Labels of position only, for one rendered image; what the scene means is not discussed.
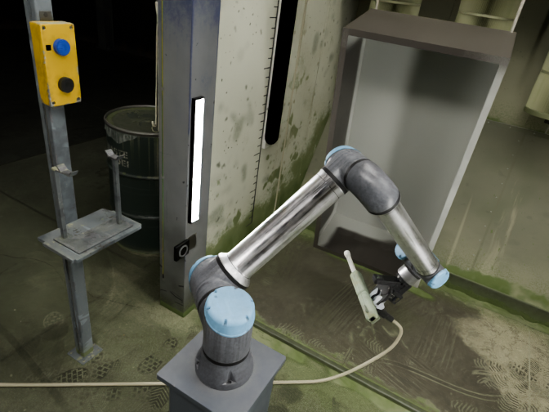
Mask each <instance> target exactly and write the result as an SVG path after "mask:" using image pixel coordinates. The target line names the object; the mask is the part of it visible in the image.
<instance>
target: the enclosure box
mask: <svg viewBox="0 0 549 412"><path fill-rule="evenodd" d="M516 34H517V32H513V33H511V31H506V30H501V29H492V28H486V27H481V26H476V25H467V24H462V23H457V22H452V21H446V20H437V19H432V18H427V17H422V16H413V15H408V14H403V13H398V12H392V11H383V10H378V9H372V8H371V9H370V10H368V11H366V12H365V13H364V14H363V15H361V16H360V17H358V18H357V19H355V20H353V21H352V22H350V23H349V24H348V25H347V26H345V27H344V28H343V31H342V37H341V48H340V55H339V61H338V67H337V78H336V84H335V90H334V96H333V107H332V113H331V120H330V126H329V132H328V144H327V149H326V155H325V160H326V157H327V155H328V153H329V152H330V151H331V150H333V149H335V148H337V147H338V146H350V147H352V148H354V149H357V150H358V151H359V152H360V153H361V154H362V155H364V156H365V157H367V158H368V159H370V160H371V161H373V162H374V163H375V164H376V165H377V166H378V167H379V168H381V169H382V171H383V172H384V173H385V174H386V175H387V176H388V177H389V178H390V179H391V180H392V181H393V182H394V183H395V185H396V187H397V188H398V190H399V192H400V203H401V204H402V205H403V207H404V209H405V210H406V212H407V214H408V215H409V216H410V218H411V219H412V221H413V223H414V225H415V226H416V228H417V229H418V231H419V232H420V234H421V235H422V237H423V239H424V240H425V241H426V243H427V245H428V246H429V248H430V250H431V252H432V251H433V249H434V247H435V243H436V241H437V239H438V237H439V235H440V232H441V229H442V227H443V224H444V221H445V219H446V217H447V215H448V212H449V210H450V207H451V205H452V202H453V199H454V197H455V195H456V193H457V190H458V187H459V185H460V183H461V180H462V177H463V175H464V172H465V171H466V167H467V165H468V163H469V161H470V158H471V155H472V153H473V150H474V149H475V145H476V142H477V141H478V138H479V136H480V133H481V131H482V128H483V126H484V123H485V120H486V119H487V116H488V114H489V111H490V109H491V106H492V104H493V101H494V98H495V96H496V94H497V92H498V89H499V87H500V84H501V82H502V79H503V76H504V74H505V72H506V70H507V66H508V64H509V62H510V60H511V54H512V51H513V47H514V43H515V40H516ZM396 245H397V243H396V242H395V240H394V239H393V237H392V236H391V234H390V233H389V231H388V230H387V229H386V228H385V227H384V225H383V224H382V222H381V221H380V219H379V218H378V217H377V216H374V215H372V214H371V213H369V212H368V211H367V209H366V208H365V207H364V206H363V205H362V204H361V203H360V202H359V200H358V199H357V198H356V197H355V196H354V195H353V194H352V193H351V192H350V191H348V192H347V193H346V194H345V195H343V196H342V197H341V198H339V199H338V200H337V201H336V202H335V203H334V204H332V205H331V206H330V207H329V208H328V209H327V210H326V211H324V212H323V213H322V214H321V215H320V216H319V217H317V221H316V227H315V238H314V244H313V247H315V248H317V249H320V250H323V251H325V252H327V253H331V254H333V255H335V256H338V257H340V258H343V259H346V257H345V255H344V252H345V251H346V250H348V251H350V256H351V259H352V261H353V263H355V264H358V265H361V266H364V267H366V268H368V269H370V270H373V271H376V272H378V273H381V274H383V275H391V276H396V273H398V269H399V268H401V267H402V266H403V265H404V264H405V262H404V261H402V260H400V259H398V257H397V256H396V255H395V246H396ZM346 260H347V259H346ZM396 277H397V276H396ZM397 278H398V277H397Z"/></svg>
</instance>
